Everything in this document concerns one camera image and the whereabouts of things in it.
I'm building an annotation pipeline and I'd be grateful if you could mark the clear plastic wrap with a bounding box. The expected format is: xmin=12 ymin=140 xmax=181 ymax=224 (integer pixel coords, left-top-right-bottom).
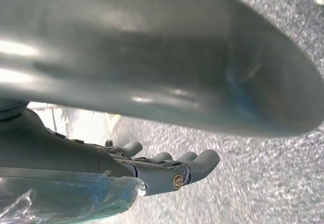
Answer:
xmin=0 ymin=175 xmax=147 ymax=224

